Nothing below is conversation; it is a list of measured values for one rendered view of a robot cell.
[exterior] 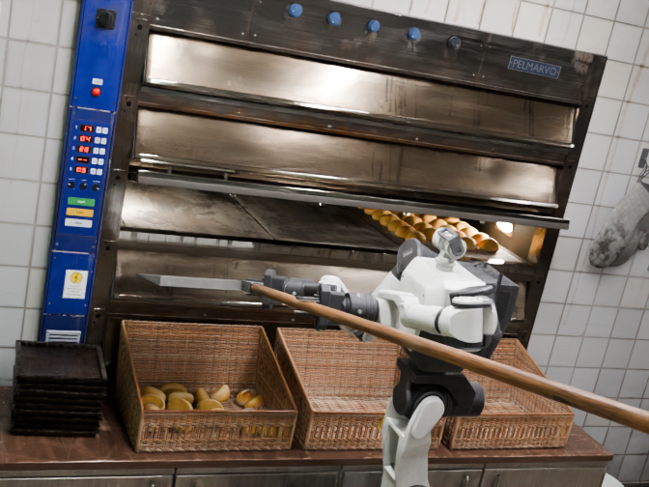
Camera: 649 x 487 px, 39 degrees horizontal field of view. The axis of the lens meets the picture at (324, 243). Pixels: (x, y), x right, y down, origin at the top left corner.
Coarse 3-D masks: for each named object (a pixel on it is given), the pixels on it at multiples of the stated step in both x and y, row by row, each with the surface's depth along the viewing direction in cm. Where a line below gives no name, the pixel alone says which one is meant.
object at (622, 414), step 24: (264, 288) 272; (312, 312) 236; (336, 312) 223; (384, 336) 198; (408, 336) 189; (456, 360) 171; (480, 360) 164; (528, 384) 150; (552, 384) 145; (576, 408) 140; (600, 408) 134; (624, 408) 130; (648, 432) 126
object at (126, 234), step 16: (128, 240) 329; (144, 240) 331; (160, 240) 333; (176, 240) 335; (192, 240) 337; (208, 240) 339; (224, 240) 342; (240, 240) 345; (256, 240) 350; (272, 240) 354; (320, 256) 358; (336, 256) 361; (352, 256) 364; (368, 256) 366; (384, 256) 369; (512, 272) 395; (528, 272) 398
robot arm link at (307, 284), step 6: (306, 282) 275; (312, 282) 275; (324, 282) 278; (330, 282) 278; (300, 288) 277; (306, 288) 274; (312, 288) 274; (330, 288) 273; (336, 288) 275; (300, 294) 277; (306, 294) 276; (312, 294) 277
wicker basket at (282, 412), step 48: (144, 336) 337; (192, 336) 345; (240, 336) 352; (144, 384) 338; (192, 384) 346; (240, 384) 353; (144, 432) 312; (192, 432) 306; (240, 432) 326; (288, 432) 323
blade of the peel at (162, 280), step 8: (152, 280) 290; (160, 280) 280; (168, 280) 281; (176, 280) 282; (184, 280) 283; (192, 280) 284; (200, 280) 285; (208, 280) 285; (216, 280) 287; (224, 280) 288; (232, 280) 322; (240, 280) 326; (208, 288) 286; (216, 288) 287; (224, 288) 288; (232, 288) 289; (240, 288) 290
